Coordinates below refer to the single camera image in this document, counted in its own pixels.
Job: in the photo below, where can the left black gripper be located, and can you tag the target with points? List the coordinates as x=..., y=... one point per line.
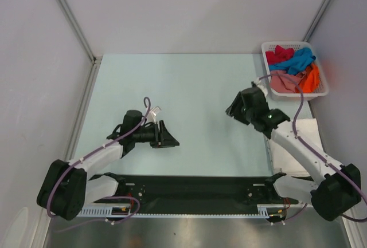
x=161, y=138

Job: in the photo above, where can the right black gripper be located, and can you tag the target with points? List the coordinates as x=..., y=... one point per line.
x=234, y=109

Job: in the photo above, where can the white robot print t-shirt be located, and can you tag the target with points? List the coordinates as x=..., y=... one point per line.
x=292, y=148

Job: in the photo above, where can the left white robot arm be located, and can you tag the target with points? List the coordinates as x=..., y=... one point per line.
x=69, y=186

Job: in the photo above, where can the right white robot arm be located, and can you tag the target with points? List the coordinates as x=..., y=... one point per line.
x=334, y=189

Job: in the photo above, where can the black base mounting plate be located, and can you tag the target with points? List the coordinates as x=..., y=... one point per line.
x=196, y=195

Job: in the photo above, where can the dusty pink t-shirt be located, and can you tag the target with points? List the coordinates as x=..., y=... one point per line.
x=283, y=82

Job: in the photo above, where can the white plastic laundry basket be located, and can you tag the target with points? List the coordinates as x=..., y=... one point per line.
x=322, y=88

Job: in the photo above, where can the magenta t-shirt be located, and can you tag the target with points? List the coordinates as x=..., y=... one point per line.
x=279, y=54

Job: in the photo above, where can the orange t-shirt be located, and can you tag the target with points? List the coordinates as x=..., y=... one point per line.
x=310, y=81

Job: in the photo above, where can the blue t-shirt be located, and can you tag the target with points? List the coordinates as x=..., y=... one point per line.
x=301, y=60

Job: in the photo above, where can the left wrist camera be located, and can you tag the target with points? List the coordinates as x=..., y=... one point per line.
x=153, y=113

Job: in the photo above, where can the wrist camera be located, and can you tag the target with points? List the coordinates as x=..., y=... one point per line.
x=153, y=113
x=258, y=83

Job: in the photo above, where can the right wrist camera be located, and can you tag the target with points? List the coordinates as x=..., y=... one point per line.
x=258, y=83

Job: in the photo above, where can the white slotted cable duct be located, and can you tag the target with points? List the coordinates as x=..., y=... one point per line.
x=114, y=212

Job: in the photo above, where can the left aluminium corner post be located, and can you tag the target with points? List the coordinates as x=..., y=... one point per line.
x=76, y=28

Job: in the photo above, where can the aluminium corner post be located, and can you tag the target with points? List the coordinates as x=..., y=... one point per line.
x=316, y=19
x=76, y=28

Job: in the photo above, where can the right aluminium corner post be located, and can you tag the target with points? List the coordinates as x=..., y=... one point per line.
x=316, y=19

